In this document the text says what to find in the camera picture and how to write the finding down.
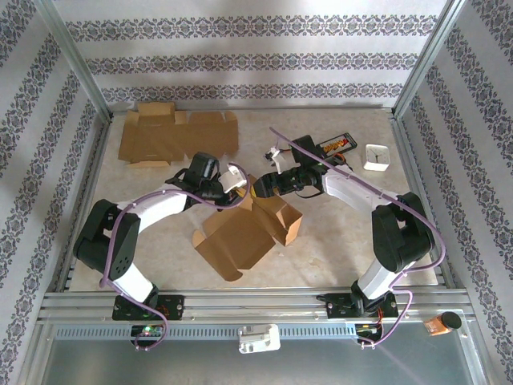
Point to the white plastic bracket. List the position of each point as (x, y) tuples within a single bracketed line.
[(258, 339)]

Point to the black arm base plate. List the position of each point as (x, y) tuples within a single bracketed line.
[(336, 306), (174, 306)]

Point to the white square clock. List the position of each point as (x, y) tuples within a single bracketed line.
[(377, 157)]

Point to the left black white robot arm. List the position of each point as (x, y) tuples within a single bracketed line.
[(120, 240)]

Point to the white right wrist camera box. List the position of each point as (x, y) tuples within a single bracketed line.
[(280, 158)]

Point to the aluminium frame post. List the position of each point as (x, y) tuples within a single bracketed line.
[(429, 52), (73, 52)]

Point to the grey metal sheet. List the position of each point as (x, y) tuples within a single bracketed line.
[(200, 365)]

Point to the orange black small device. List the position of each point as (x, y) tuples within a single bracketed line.
[(441, 324)]

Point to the aluminium frame rail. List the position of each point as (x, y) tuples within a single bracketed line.
[(417, 180), (300, 109), (86, 192)]

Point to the small circuit board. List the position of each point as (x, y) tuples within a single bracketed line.
[(146, 331), (366, 329)]

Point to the brown cardboard box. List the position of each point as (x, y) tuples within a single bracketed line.
[(240, 240), (176, 136)]

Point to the black orange tape measure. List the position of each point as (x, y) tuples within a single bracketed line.
[(341, 159)]

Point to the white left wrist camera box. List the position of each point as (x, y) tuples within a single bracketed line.
[(232, 176)]

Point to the long aluminium mounting rail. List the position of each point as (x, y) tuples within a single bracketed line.
[(248, 305)]

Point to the red black battery lead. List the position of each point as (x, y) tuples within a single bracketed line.
[(285, 150)]

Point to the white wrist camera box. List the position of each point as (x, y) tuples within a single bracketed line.
[(232, 176), (280, 158)]

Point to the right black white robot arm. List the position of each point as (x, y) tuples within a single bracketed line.
[(401, 236)]

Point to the black battery pack yellow label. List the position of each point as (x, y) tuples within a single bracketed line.
[(340, 143)]

